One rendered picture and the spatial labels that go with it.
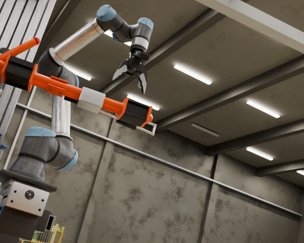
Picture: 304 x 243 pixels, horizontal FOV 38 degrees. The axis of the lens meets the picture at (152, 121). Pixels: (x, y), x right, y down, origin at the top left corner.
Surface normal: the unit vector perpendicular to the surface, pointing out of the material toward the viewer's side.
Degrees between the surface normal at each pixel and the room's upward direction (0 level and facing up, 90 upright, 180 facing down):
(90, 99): 90
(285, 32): 90
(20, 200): 90
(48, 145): 90
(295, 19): 180
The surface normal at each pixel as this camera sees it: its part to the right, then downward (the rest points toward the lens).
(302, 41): 0.39, -0.25
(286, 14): -0.23, 0.91
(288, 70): -0.85, -0.37
